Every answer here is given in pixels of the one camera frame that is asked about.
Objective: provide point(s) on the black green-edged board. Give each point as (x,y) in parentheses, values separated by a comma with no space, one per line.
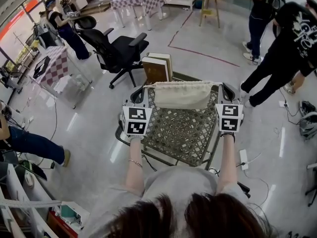
(33,170)

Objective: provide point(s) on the red and brown box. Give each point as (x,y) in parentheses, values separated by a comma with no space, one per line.
(60,225)

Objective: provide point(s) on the black flat box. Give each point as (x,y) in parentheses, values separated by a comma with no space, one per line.
(41,67)

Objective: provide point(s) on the yellow wooden stool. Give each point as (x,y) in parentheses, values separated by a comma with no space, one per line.
(209,12)

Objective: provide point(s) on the white shelf unit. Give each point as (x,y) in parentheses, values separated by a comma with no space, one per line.
(22,202)

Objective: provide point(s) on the brown hardcover book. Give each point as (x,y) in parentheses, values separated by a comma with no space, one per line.
(154,72)

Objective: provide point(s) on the black office chair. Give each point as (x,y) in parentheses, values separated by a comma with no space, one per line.
(119,51)

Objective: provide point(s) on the dark tablet device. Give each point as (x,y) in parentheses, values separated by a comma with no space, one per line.
(244,188)

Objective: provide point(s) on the white box with teal panel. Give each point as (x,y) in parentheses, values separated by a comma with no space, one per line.
(71,213)

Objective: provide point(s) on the white power strip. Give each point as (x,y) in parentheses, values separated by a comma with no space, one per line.
(243,159)

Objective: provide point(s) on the person's left forearm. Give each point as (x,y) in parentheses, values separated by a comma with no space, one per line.
(135,172)

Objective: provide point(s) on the woven lattice coffee table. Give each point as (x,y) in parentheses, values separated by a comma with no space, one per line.
(178,133)

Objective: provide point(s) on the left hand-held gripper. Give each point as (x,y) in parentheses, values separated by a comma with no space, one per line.
(136,120)

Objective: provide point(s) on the person's right forearm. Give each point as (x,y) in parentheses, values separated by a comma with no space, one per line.
(226,162)

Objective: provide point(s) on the grey backpack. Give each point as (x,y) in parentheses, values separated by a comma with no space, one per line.
(308,125)

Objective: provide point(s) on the checkered cloth white table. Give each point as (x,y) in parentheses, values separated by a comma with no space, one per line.
(148,1)
(57,63)

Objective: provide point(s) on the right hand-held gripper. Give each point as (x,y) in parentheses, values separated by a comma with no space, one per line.
(229,119)

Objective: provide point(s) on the person's grey clothing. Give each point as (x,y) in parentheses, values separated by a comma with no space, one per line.
(180,182)

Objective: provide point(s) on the olive hardcover book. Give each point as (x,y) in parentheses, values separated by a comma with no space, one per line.
(161,55)

